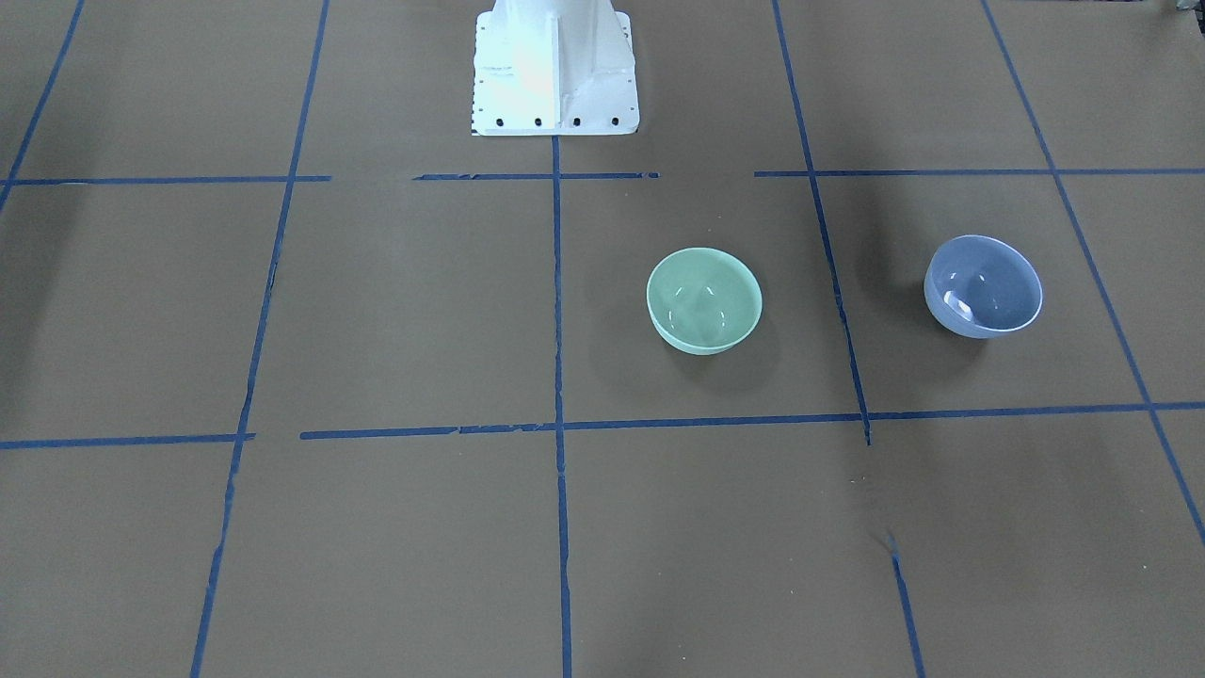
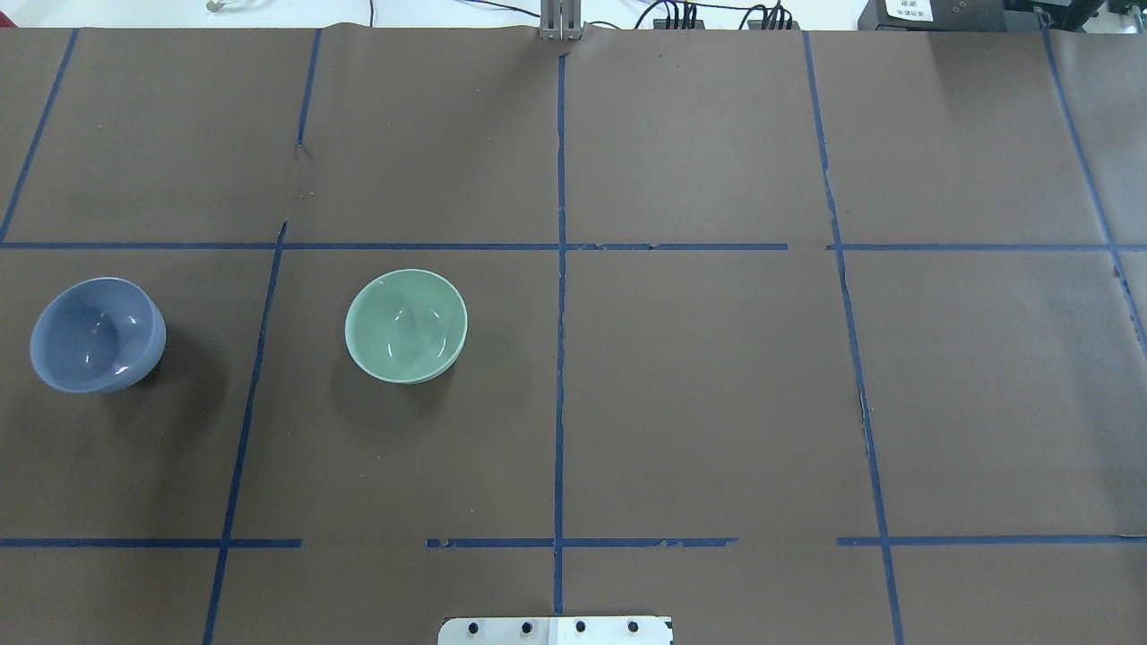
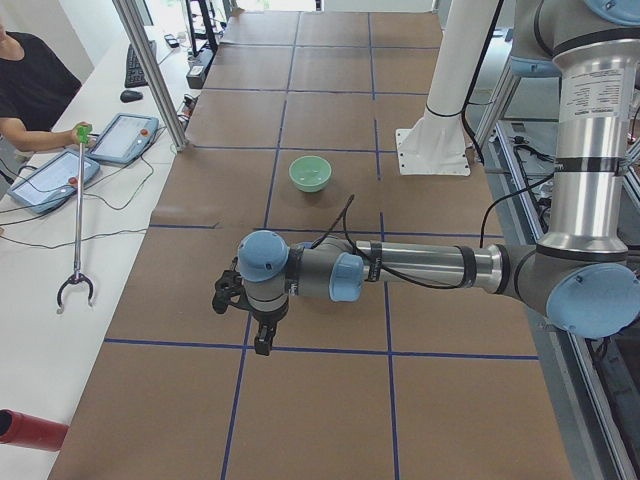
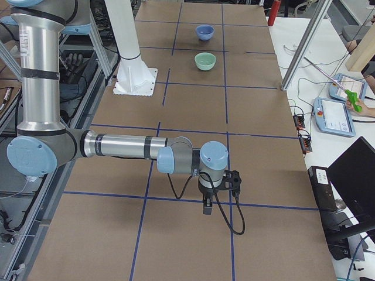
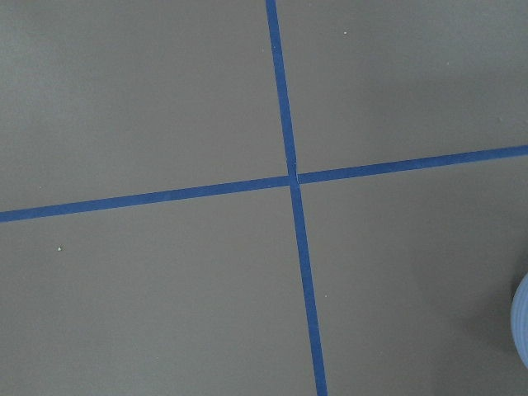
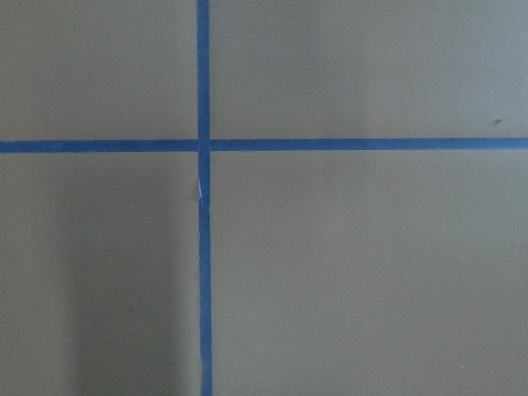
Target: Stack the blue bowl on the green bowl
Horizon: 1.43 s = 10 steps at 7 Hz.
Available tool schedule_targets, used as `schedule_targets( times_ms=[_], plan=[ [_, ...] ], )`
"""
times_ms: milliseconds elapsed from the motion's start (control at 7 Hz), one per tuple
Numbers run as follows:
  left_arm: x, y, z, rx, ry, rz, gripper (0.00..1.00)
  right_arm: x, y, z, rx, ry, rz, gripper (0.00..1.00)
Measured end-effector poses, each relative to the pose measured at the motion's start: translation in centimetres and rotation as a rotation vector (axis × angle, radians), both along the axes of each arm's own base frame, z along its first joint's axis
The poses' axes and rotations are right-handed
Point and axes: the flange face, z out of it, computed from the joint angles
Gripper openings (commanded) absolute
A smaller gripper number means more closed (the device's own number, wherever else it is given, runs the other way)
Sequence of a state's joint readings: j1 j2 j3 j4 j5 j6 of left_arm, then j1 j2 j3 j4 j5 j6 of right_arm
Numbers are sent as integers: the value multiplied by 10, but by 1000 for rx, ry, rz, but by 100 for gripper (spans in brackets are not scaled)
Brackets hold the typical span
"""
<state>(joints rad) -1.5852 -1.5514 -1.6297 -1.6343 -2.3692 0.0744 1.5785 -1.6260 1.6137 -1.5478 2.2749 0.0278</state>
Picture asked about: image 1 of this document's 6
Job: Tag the blue bowl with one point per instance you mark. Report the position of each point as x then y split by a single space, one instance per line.
979 287

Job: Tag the green bowl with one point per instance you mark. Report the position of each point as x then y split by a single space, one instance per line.
703 301

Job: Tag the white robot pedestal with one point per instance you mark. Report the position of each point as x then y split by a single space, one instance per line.
554 68

